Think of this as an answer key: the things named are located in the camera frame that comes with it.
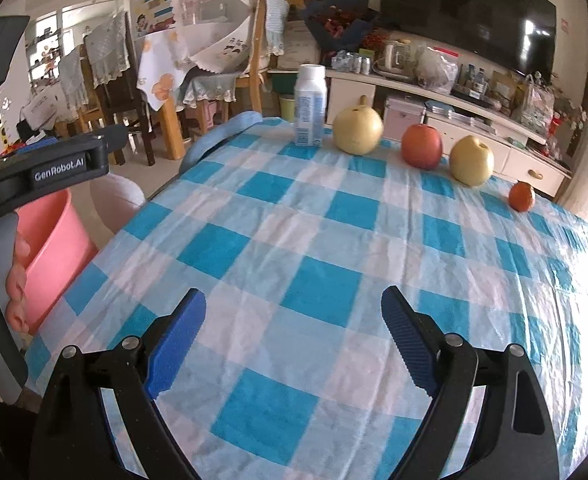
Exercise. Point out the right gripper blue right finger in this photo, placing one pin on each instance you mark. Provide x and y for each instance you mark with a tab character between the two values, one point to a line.
415	341

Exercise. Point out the dark flower bouquet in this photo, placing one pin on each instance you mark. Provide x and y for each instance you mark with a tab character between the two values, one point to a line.
338	24

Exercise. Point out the black flat television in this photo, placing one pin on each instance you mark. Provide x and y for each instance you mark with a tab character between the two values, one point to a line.
516	34

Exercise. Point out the dark wooden chair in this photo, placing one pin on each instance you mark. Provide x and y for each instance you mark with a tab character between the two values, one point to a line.
111	58

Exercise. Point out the white mesh food cover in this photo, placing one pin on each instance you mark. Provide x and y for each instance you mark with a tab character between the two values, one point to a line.
213	34

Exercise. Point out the yellow pear right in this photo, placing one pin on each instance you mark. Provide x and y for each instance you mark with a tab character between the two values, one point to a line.
471	161

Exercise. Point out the pink plastic trash bin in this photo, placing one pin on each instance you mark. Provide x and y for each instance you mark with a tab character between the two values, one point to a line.
60	248

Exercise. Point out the yellow pear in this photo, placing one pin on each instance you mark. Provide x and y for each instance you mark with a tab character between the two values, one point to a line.
358	129
471	161

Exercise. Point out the blue cushion chair back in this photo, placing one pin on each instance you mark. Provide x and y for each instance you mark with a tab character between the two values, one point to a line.
211	140

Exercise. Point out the electric kettle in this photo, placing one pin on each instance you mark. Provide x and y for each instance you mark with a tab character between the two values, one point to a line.
398	58

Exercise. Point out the wooden chair light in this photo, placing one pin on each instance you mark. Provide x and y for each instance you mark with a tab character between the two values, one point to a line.
267	39

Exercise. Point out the white tv cabinet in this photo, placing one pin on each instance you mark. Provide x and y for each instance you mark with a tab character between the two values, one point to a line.
515	148

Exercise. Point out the white milk bottle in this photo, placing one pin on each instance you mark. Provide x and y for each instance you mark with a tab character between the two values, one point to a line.
310	104

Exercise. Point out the red apple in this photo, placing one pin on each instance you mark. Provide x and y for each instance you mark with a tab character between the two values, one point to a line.
422	147

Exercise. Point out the blue white checkered tablecloth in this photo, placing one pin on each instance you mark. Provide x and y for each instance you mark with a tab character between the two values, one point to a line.
293	374

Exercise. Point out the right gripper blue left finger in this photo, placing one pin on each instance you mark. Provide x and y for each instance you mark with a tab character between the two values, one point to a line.
168	340

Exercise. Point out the small orange tangerine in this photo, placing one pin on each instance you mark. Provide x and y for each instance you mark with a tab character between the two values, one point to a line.
521	197

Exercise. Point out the yellow pear left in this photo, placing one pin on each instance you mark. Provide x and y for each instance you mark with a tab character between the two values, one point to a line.
358	129

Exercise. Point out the green waste bin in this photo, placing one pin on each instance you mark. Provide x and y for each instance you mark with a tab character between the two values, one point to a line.
287	107

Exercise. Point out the white floral dining tablecloth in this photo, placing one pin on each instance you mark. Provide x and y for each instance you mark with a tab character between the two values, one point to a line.
163	62

